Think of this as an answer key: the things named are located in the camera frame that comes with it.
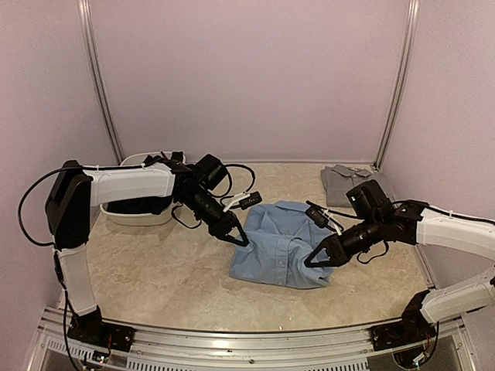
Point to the light blue long sleeve shirt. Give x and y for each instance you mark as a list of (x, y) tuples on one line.
[(281, 236)]

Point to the left aluminium corner post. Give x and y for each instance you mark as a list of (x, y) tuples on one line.
[(90, 43)]

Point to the front aluminium frame rail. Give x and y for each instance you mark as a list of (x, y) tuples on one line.
[(161, 348)]

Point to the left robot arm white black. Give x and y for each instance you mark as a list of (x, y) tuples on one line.
[(79, 188)]

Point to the white plastic laundry basket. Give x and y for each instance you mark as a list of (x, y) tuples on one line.
[(142, 220)]

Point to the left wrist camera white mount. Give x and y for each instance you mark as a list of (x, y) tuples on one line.
[(242, 200)]

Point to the right aluminium corner post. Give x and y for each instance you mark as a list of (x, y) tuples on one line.
[(399, 82)]

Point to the black garment in basket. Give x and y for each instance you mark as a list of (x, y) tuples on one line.
[(147, 205)]

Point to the aluminium corner post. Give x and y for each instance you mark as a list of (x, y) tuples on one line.
[(399, 82), (90, 43)]

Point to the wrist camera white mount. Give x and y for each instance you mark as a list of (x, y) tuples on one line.
[(323, 218), (242, 200)]

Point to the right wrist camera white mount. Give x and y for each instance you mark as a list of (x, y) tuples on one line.
[(323, 218)]

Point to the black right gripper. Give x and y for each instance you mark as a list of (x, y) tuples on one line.
[(337, 252)]

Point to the folded grey button shirt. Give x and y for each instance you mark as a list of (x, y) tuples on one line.
[(339, 179)]

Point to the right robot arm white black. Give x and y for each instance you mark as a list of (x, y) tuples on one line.
[(414, 223)]

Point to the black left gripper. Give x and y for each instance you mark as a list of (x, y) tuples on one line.
[(221, 229)]

